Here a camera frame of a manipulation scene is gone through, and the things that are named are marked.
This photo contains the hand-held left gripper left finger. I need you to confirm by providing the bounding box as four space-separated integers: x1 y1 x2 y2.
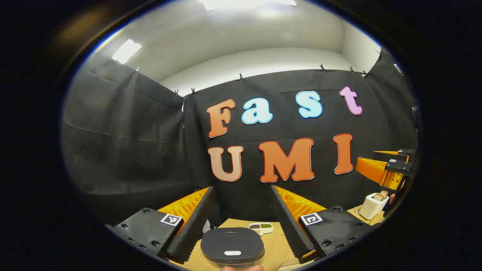
107 186 215 265

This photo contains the white divided condiment dish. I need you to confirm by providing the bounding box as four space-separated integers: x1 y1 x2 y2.
248 222 274 236

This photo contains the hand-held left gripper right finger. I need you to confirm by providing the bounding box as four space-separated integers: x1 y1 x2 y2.
270 185 379 264

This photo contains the ceiling light panel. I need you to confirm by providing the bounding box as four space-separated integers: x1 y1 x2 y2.
112 39 143 64
198 0 298 11

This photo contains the white toaster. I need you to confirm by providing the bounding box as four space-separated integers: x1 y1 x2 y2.
358 192 389 220

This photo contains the black rice cooker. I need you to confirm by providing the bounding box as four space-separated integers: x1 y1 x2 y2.
200 227 265 268

